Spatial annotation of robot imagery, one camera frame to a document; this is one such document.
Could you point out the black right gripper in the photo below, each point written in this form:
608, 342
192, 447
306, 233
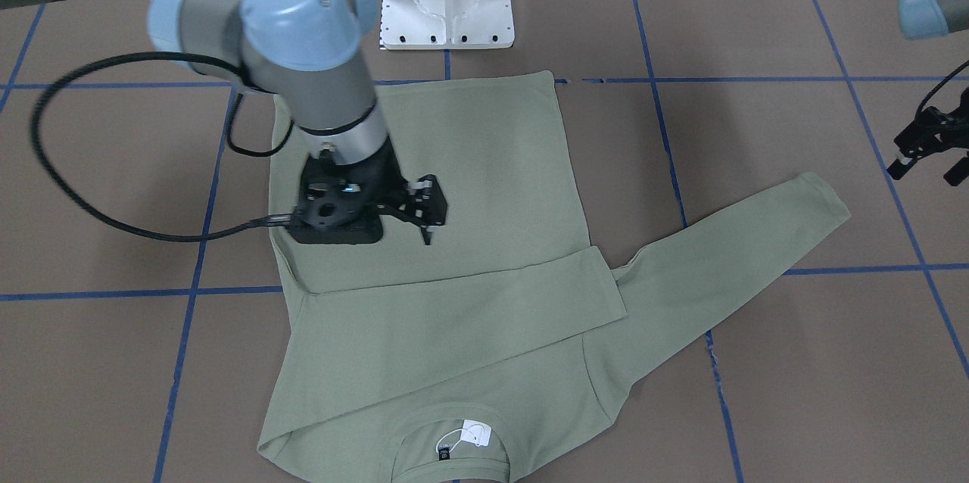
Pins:
384, 171

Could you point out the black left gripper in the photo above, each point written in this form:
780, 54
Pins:
929, 136

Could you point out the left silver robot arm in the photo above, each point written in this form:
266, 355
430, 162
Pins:
928, 19

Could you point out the olive green long-sleeve shirt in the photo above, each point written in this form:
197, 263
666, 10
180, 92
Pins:
511, 317

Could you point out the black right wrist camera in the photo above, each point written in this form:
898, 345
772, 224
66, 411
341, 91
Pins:
364, 230

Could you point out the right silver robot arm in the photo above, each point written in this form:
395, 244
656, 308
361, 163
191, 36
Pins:
307, 52

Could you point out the white clothing tag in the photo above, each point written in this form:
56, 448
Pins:
475, 433

